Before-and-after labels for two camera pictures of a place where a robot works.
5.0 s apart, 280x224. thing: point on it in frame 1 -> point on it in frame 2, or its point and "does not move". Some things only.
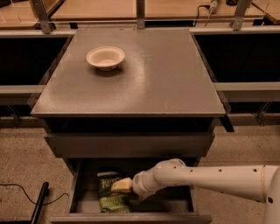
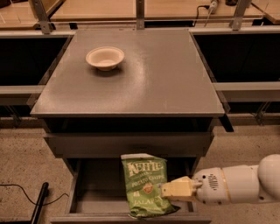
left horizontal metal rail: (18, 94) does not move
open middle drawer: (162, 206) does not move
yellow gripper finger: (123, 185) -> (183, 188)
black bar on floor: (40, 203) does not move
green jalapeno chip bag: (112, 201) -> (144, 174)
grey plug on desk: (213, 10) does not move
